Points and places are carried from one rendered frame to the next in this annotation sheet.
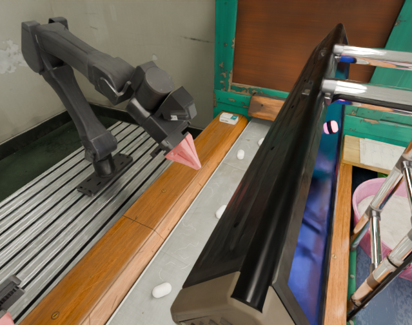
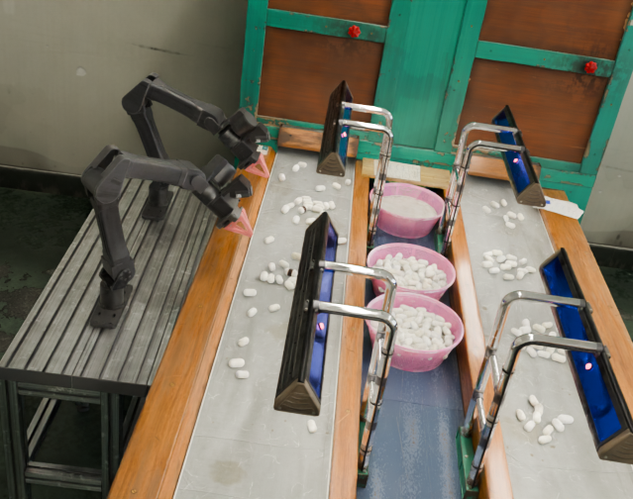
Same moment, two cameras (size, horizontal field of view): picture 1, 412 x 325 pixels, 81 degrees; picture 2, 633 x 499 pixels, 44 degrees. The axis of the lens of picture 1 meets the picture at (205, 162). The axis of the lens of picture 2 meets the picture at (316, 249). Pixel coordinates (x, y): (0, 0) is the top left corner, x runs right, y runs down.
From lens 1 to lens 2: 2.09 m
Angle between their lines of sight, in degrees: 23
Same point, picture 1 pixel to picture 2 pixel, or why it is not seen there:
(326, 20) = (335, 68)
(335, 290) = (361, 229)
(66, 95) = (151, 131)
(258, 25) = (281, 67)
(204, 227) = (276, 218)
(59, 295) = (215, 243)
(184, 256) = (271, 230)
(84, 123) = (160, 152)
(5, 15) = not seen: outside the picture
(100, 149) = not seen: hidden behind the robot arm
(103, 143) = not seen: hidden behind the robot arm
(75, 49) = (184, 99)
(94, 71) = (202, 113)
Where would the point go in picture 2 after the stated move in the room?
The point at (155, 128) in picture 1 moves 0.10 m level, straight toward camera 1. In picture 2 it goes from (244, 149) to (261, 161)
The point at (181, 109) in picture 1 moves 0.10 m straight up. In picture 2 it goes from (264, 135) to (267, 104)
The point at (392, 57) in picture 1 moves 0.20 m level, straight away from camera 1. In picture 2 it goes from (364, 108) to (375, 89)
